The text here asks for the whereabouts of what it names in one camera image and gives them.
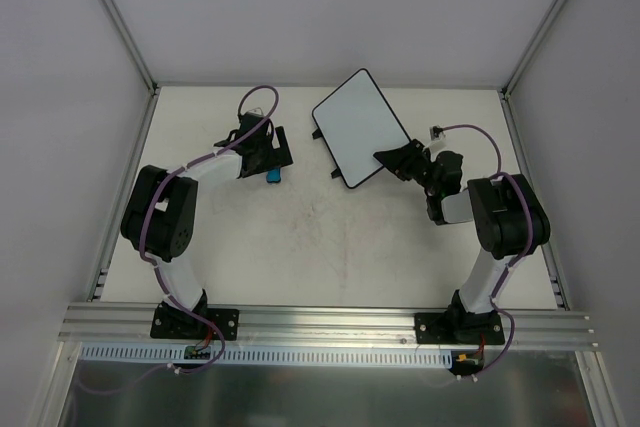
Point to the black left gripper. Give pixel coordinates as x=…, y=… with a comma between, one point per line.
x=279, y=151

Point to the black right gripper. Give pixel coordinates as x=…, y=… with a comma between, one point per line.
x=410, y=162

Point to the blue foam whiteboard eraser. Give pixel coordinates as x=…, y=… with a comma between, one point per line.
x=273, y=176

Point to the small black-framed whiteboard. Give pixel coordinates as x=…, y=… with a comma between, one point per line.
x=355, y=121

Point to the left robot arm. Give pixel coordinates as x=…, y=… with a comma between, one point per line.
x=159, y=218

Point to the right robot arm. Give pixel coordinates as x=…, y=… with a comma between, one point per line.
x=509, y=220

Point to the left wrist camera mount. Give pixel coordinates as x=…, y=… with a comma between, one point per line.
x=256, y=112

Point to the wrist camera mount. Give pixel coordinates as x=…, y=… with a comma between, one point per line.
x=437, y=138
x=256, y=112

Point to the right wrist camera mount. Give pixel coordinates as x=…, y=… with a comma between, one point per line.
x=437, y=138

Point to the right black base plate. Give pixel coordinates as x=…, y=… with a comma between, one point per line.
x=470, y=329

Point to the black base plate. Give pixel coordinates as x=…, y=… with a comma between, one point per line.
x=171, y=323
x=470, y=329

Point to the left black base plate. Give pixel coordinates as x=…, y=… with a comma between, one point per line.
x=171, y=323

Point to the aluminium mounting rail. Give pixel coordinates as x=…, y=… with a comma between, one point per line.
x=325, y=326

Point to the white slotted cable duct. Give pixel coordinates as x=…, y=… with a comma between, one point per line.
x=269, y=355

